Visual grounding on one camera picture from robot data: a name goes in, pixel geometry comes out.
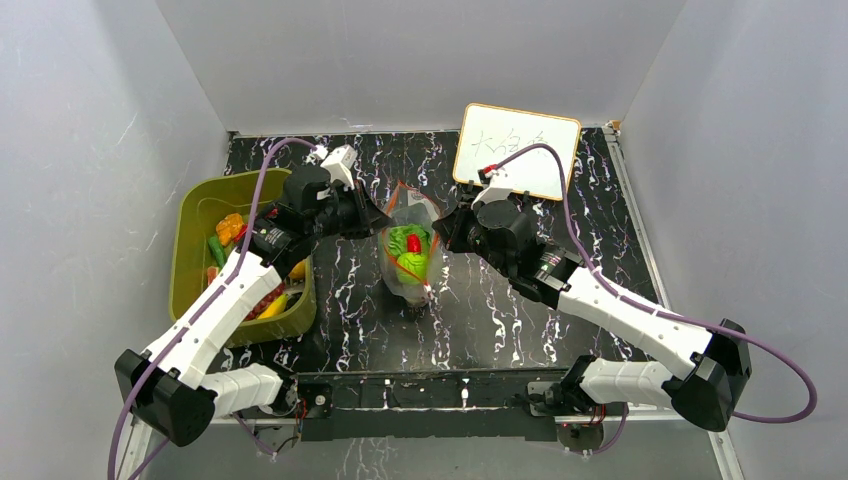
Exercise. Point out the clear zip top bag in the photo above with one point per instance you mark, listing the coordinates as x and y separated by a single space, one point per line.
408 205

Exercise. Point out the yellow banana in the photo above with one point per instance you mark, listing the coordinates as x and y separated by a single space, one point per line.
275 307

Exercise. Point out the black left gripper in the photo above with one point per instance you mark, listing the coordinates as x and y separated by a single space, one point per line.
369 218

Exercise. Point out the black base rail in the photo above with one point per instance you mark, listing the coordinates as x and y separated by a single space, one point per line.
471 403

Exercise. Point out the dark green cucumber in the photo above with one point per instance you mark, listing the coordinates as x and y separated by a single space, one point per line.
217 251

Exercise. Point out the orange bumpy fruit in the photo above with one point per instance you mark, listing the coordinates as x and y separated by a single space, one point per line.
229 228

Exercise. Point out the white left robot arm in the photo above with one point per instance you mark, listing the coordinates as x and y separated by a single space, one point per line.
218 318

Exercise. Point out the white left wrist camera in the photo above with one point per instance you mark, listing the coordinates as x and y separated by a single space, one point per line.
338 162

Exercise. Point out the orange tangerine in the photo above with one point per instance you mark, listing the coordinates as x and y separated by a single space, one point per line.
298 272

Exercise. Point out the light green round fruit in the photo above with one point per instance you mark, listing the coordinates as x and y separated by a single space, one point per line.
412 268

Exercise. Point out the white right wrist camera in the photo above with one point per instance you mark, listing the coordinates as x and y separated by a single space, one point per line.
497 185

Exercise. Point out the olive green plastic basket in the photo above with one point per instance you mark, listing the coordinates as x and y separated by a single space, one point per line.
200 210

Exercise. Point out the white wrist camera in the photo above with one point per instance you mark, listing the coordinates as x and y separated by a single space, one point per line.
497 185
338 162

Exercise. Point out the green lettuce head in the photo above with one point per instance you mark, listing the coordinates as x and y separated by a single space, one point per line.
397 242

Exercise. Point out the watermelon slice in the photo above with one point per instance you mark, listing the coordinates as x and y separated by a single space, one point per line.
211 274

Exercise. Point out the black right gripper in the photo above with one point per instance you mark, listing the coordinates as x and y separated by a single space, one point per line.
460 228

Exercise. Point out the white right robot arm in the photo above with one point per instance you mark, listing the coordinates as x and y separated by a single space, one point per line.
695 372

